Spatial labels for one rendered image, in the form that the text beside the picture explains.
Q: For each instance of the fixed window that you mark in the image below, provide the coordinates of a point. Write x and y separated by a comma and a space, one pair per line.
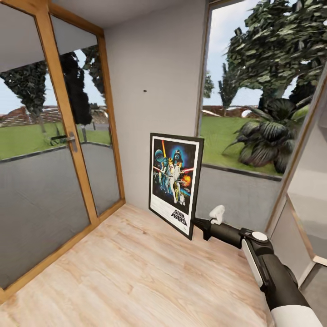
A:
264, 69

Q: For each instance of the poster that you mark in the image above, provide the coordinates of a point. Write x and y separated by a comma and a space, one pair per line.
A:
174, 174

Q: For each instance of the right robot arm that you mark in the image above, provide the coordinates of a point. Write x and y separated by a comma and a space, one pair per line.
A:
287, 304

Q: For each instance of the door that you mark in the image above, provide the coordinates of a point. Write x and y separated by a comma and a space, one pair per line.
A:
60, 170

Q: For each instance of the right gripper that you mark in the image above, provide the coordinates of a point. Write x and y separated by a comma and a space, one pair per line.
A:
209, 229

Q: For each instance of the dishwasher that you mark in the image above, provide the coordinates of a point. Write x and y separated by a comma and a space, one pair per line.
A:
314, 289

